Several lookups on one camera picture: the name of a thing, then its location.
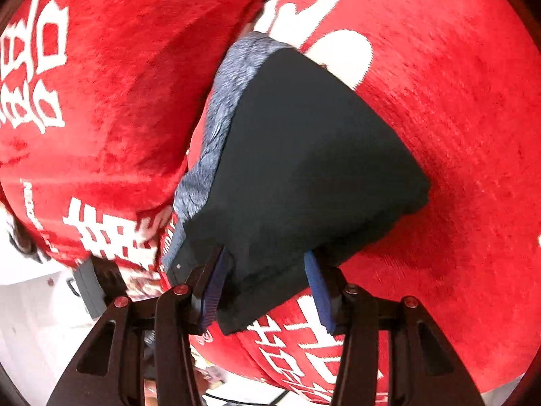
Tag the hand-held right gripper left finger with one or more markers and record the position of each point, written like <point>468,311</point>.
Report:
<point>213,292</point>

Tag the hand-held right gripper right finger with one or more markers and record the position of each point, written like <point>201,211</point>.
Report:
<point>319,292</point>

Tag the black pants with blue stripe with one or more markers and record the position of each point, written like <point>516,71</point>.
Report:
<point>304,169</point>

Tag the red printed quilt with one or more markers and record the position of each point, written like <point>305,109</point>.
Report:
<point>105,93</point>

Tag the red printed bed sheet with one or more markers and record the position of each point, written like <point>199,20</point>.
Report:
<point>465,135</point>

